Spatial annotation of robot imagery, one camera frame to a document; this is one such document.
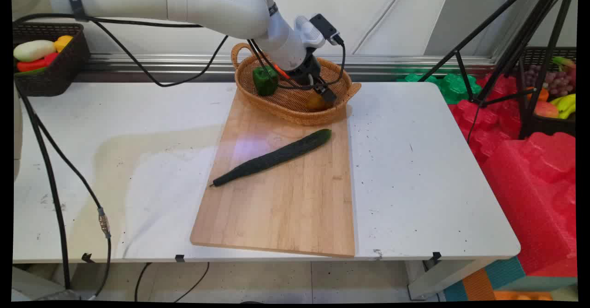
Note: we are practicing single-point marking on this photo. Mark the yellow bananas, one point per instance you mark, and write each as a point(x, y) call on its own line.
point(567, 103)

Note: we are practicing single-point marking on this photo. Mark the black basket with fruit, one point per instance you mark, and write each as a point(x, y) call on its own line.
point(548, 126)

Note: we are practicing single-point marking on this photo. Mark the pink peach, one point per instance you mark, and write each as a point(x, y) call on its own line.
point(546, 109)

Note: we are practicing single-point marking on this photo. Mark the wooden cutting board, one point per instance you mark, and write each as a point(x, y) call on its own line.
point(276, 216)

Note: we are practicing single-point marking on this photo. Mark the white table leg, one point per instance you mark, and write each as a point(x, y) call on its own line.
point(442, 280)

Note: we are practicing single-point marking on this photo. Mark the black tripod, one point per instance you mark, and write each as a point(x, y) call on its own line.
point(518, 45)

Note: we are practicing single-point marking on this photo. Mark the small red foam block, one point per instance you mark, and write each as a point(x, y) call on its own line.
point(488, 119)

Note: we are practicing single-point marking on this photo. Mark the large red foam block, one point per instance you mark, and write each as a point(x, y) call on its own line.
point(530, 197)

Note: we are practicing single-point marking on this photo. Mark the green foam block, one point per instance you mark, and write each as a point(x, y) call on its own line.
point(454, 89)

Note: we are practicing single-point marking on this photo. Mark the red pepper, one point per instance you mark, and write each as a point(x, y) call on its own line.
point(37, 63)

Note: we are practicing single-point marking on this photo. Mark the black basket with vegetables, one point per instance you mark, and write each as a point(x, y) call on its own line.
point(60, 78)

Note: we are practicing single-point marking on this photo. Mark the yellow orange round fruit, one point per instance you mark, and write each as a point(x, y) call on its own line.
point(315, 103)

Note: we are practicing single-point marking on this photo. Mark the blue and orange mat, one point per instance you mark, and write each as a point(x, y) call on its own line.
point(479, 285)

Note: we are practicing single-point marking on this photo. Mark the dark green cucumber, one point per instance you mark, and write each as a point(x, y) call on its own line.
point(276, 156)

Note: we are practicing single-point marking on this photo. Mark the white eggplant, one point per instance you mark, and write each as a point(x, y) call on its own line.
point(33, 50)

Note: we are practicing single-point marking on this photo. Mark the yellow bell pepper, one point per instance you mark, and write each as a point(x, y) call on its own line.
point(63, 43)

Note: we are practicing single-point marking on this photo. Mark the green bell pepper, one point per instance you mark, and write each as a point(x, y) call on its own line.
point(265, 81)

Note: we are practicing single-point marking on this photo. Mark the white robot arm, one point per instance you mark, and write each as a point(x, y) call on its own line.
point(207, 3)

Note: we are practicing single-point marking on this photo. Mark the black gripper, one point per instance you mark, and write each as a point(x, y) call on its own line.
point(305, 70)

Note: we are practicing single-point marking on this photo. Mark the woven wicker basket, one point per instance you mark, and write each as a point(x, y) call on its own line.
point(295, 110)

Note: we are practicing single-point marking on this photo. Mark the purple grapes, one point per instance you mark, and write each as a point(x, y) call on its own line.
point(555, 83)

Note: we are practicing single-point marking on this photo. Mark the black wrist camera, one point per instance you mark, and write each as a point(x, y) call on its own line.
point(322, 26)

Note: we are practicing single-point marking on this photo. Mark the metal wall rail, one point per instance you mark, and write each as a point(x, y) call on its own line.
point(415, 64)

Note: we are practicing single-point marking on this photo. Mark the green vegetable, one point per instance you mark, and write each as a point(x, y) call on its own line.
point(30, 71)

